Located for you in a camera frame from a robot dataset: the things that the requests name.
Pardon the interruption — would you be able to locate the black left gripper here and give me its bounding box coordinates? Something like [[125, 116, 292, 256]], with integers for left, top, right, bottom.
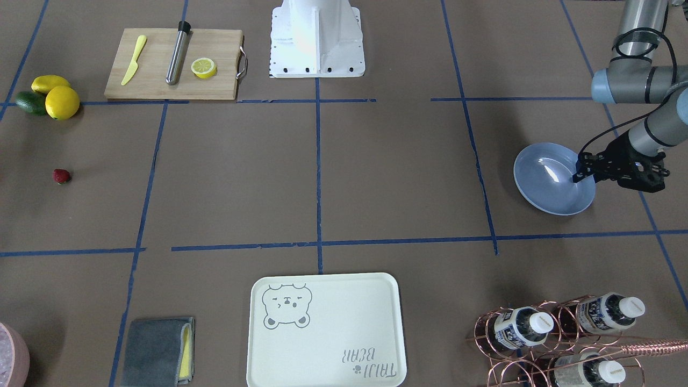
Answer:
[[572, 134, 670, 193]]

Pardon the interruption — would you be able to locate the blue round plate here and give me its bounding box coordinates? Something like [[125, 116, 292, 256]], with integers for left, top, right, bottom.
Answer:
[[513, 142, 596, 216]]

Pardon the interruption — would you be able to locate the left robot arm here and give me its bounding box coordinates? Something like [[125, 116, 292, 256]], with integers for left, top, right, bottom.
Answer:
[[572, 1, 687, 193]]

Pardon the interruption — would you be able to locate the red strawberry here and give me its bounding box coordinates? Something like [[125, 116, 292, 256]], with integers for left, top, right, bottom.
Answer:
[[52, 169, 72, 185]]

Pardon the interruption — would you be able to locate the tea bottle white cap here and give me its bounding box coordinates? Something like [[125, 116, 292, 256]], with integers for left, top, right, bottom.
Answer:
[[488, 306, 555, 353]]

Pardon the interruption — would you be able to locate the copper bar spoon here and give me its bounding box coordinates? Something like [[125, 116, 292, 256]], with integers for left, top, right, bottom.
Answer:
[[619, 340, 687, 357]]

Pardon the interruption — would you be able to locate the cream bear serving tray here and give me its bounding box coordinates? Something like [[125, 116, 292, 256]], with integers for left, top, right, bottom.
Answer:
[[246, 273, 407, 386]]

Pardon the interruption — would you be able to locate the wooden cutting board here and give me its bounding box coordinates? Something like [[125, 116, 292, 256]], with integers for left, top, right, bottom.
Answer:
[[104, 28, 249, 101]]

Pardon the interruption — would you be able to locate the lemon half slice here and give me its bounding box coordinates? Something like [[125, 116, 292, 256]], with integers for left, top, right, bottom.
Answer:
[[191, 58, 217, 79]]

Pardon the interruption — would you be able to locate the steel muddler black tip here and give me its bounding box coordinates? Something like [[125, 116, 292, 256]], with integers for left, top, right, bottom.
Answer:
[[165, 20, 191, 85]]

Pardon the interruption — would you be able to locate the grey and yellow cloth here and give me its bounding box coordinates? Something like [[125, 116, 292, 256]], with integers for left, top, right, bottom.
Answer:
[[120, 316, 196, 386]]

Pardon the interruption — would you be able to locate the yellow plastic knife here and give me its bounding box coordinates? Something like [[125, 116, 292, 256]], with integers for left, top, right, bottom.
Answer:
[[120, 35, 147, 86]]

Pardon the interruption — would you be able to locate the whole yellow lemon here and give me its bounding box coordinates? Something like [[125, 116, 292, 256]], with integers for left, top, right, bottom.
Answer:
[[45, 86, 81, 120]]

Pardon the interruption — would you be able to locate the green lime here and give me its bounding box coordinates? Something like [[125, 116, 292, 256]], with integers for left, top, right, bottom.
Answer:
[[15, 91, 47, 117]]

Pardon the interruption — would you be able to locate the pink bowl of ice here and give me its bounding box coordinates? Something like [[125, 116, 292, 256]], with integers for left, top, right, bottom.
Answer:
[[1, 323, 30, 386]]

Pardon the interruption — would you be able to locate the copper wire bottle rack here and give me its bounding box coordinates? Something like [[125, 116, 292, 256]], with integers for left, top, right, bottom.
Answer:
[[468, 296, 640, 386]]

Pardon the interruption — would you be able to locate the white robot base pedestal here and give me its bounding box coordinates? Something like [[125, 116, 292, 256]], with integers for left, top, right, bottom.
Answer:
[[269, 1, 366, 78]]

